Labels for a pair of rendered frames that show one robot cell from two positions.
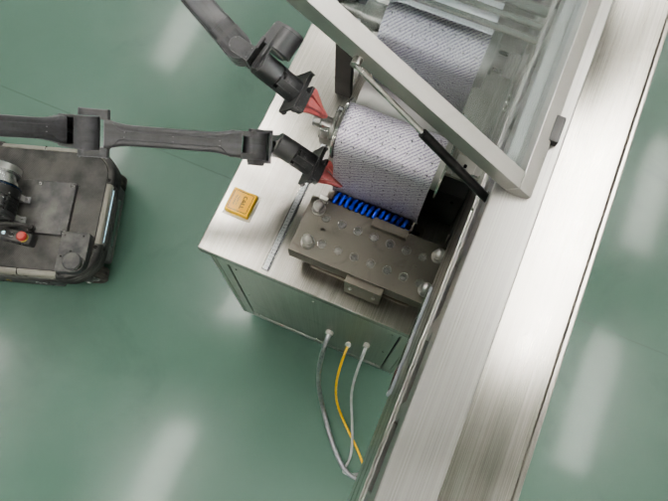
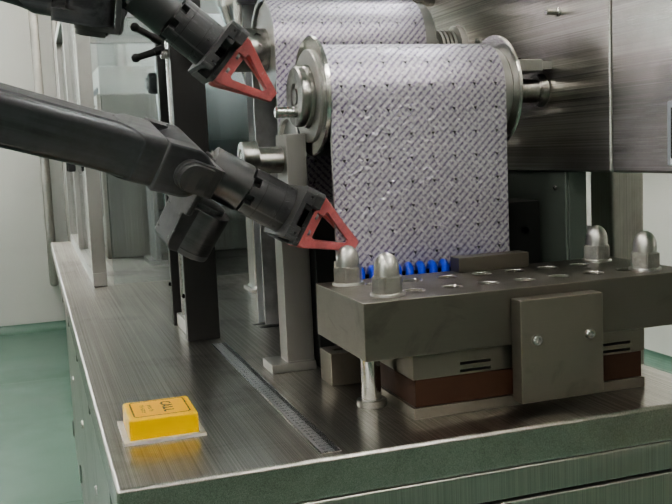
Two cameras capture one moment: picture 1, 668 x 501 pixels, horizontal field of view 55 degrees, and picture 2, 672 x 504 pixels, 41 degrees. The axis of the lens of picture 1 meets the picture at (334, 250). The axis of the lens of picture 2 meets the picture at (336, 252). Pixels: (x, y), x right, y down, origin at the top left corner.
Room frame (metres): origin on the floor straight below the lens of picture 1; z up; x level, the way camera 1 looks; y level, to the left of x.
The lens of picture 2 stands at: (-0.19, 0.71, 1.19)
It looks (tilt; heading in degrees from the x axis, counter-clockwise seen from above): 7 degrees down; 320
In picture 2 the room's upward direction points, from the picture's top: 3 degrees counter-clockwise
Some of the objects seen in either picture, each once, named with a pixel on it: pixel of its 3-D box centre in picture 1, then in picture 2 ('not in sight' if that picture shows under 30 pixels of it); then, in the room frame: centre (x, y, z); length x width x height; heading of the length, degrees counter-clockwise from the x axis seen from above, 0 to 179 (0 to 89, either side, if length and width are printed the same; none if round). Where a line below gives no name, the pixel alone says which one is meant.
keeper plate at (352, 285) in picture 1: (362, 291); (559, 346); (0.39, -0.08, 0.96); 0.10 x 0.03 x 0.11; 69
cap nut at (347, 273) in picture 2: (318, 205); (347, 264); (0.59, 0.04, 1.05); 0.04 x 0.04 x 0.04
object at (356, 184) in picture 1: (376, 193); (423, 208); (0.61, -0.10, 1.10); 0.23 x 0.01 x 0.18; 69
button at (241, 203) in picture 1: (241, 203); (160, 418); (0.65, 0.26, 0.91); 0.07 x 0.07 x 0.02; 69
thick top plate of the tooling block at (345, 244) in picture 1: (371, 253); (503, 302); (0.49, -0.10, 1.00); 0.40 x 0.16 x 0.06; 69
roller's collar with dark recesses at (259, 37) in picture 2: not in sight; (245, 50); (0.95, -0.08, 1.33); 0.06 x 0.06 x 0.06; 69
